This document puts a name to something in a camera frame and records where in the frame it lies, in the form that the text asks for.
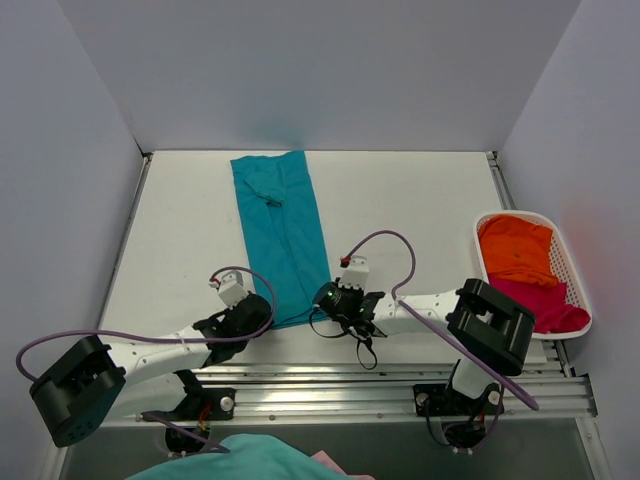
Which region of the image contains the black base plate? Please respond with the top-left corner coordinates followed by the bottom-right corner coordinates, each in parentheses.
top-left (412, 383), bottom-right (504, 418)
top-left (142, 370), bottom-right (236, 422)

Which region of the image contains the orange t-shirt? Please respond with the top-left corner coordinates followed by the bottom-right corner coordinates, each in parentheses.
top-left (477, 214), bottom-right (558, 288)

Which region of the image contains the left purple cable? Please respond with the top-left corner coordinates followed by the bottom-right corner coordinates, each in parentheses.
top-left (15, 265), bottom-right (277, 454)

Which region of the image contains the teal t-shirt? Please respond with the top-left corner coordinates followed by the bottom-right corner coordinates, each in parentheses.
top-left (230, 151), bottom-right (330, 329)

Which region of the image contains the pink cloth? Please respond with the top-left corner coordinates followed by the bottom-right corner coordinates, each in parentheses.
top-left (311, 450), bottom-right (348, 477)

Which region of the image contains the purple cable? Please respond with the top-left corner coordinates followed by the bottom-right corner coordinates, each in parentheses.
top-left (15, 265), bottom-right (277, 454)
top-left (347, 229), bottom-right (541, 451)

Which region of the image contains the white plastic basket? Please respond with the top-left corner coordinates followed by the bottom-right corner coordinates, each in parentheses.
top-left (473, 210), bottom-right (592, 340)

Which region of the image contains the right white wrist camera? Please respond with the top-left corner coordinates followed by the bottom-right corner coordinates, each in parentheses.
top-left (338, 255), bottom-right (369, 290)

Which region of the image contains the magenta t-shirt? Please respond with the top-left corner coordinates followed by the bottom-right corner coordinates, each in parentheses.
top-left (489, 275), bottom-right (591, 334)

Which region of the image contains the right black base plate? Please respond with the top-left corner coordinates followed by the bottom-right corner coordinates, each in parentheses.
top-left (412, 383), bottom-right (504, 418)

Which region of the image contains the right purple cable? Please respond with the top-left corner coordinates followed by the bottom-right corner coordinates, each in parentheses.
top-left (347, 229), bottom-right (541, 451)

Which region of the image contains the aluminium rail frame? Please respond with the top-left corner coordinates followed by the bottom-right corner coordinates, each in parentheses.
top-left (54, 362), bottom-right (599, 429)

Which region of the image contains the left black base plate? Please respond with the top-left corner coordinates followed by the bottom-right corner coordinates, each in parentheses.
top-left (142, 370), bottom-right (236, 422)

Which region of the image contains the light green cloth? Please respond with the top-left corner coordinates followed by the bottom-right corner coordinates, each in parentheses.
top-left (130, 434), bottom-right (347, 480)

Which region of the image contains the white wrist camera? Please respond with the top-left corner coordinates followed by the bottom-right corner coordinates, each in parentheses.
top-left (338, 255), bottom-right (369, 290)
top-left (209, 270), bottom-right (249, 308)

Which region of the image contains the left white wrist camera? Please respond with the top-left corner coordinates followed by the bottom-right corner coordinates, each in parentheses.
top-left (209, 270), bottom-right (249, 308)

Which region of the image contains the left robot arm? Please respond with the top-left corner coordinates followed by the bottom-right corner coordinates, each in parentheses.
top-left (29, 293), bottom-right (272, 447)

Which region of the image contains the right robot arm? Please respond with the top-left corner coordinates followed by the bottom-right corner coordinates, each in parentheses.
top-left (314, 278), bottom-right (539, 413)

